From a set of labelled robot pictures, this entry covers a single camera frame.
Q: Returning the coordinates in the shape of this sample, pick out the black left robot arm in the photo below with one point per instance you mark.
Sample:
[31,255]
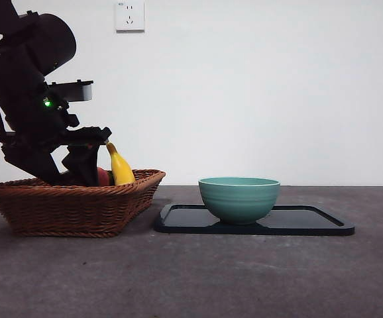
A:
[29,49]

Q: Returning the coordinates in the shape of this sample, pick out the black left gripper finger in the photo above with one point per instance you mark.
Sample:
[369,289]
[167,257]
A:
[85,162]
[32,162]

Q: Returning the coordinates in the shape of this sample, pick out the black rectangular tray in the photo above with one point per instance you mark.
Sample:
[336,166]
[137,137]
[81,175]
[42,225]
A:
[185,222]

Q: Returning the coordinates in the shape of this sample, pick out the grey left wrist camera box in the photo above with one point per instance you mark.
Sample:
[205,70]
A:
[86,92]

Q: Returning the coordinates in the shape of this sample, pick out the yellow banana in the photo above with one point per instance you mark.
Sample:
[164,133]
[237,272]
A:
[122,169]

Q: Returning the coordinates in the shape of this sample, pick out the brown wicker basket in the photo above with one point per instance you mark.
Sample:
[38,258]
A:
[72,212]

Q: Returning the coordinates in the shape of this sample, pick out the white wall socket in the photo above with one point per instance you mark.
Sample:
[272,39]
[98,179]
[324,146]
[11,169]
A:
[130,16]

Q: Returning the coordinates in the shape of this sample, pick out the dark green fruit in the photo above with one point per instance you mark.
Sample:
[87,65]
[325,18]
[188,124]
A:
[111,179]

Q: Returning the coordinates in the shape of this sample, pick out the teal ribbed bowl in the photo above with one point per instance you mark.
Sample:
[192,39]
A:
[239,202]

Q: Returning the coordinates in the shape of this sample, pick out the red orange peach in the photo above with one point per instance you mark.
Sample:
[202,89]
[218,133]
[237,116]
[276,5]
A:
[102,177]

